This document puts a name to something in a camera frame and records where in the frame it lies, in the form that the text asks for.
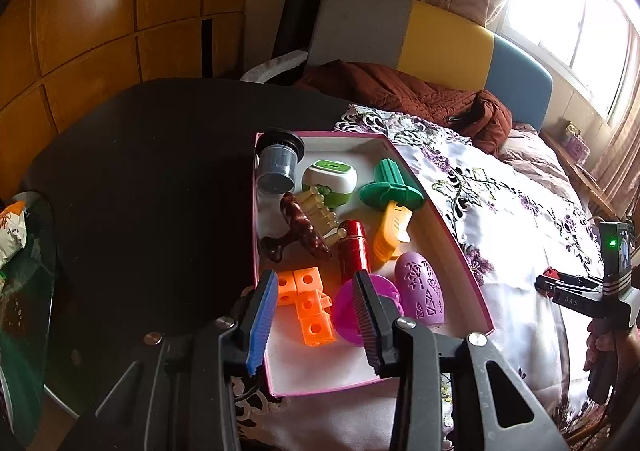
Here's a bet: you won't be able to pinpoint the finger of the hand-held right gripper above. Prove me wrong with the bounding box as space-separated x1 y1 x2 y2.
552 285 608 308
535 272 606 292

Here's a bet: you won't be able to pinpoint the wooden bedside table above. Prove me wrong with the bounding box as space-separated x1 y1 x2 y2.
542 130 621 219

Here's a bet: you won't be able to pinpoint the brown quilted jacket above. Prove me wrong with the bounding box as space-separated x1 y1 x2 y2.
295 60 513 156

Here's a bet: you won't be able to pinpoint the beige pink duvet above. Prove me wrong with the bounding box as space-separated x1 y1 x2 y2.
497 123 586 212

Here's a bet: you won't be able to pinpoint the purple gift box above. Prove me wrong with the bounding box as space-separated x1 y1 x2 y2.
560 120 592 164

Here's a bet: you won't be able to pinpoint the window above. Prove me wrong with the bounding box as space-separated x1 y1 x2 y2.
500 0 640 126

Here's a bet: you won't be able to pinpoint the yellow orange plastic toy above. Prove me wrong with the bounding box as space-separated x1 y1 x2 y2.
372 201 415 267

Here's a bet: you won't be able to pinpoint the magenta plastic toy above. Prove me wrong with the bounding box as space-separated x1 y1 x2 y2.
332 273 405 346

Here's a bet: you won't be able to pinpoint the green glass side table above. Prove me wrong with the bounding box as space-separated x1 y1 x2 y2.
0 188 63 447

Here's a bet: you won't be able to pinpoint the orange building blocks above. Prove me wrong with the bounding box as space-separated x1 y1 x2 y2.
276 267 335 347

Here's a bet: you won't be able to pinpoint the brown knobbed massager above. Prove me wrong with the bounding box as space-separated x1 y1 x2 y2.
261 185 341 263

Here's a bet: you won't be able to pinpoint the person's right hand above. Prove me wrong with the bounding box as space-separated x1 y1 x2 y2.
584 320 620 375

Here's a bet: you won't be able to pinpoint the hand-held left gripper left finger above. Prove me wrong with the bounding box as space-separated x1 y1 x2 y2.
75 269 280 451

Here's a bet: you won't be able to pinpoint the orange white snack bag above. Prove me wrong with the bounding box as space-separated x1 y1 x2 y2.
0 201 27 272

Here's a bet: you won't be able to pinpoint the wooden wardrobe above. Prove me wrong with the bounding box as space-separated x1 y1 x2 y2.
0 0 256 192

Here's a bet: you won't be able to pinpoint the grey cup-shaped toy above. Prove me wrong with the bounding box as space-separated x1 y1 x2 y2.
256 128 306 194

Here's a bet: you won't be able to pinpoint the green white plastic pod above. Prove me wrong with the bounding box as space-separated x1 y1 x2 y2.
301 159 358 208

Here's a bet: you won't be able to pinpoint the black rolled mat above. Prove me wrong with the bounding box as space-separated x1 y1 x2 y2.
272 0 333 62

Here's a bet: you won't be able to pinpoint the purple oval patterned case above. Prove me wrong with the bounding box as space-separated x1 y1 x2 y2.
394 251 446 329

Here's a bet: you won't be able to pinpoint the floral embroidered white tablecloth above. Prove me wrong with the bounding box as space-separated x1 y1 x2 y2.
232 103 606 451

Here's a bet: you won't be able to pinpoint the green ridged plastic toy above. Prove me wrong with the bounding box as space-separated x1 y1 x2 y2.
359 158 426 209

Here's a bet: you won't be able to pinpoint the red metallic cylinder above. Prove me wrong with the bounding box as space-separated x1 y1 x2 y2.
336 219 371 284

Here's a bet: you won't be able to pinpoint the pink cardboard box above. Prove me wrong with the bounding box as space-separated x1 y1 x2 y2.
250 131 496 398

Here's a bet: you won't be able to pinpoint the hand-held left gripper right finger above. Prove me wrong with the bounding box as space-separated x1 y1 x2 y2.
351 270 571 451

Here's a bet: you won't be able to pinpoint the grey yellow blue headboard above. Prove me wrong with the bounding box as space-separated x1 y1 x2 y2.
306 0 553 132

